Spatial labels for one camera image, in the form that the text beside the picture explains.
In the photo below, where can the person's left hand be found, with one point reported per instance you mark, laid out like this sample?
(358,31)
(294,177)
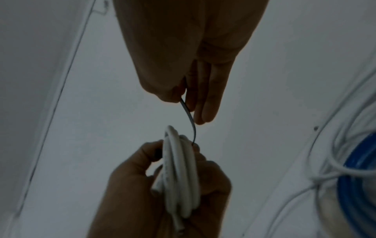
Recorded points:
(126,197)

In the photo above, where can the person's right hand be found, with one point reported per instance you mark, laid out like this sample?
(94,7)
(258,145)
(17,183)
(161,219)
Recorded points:
(176,46)

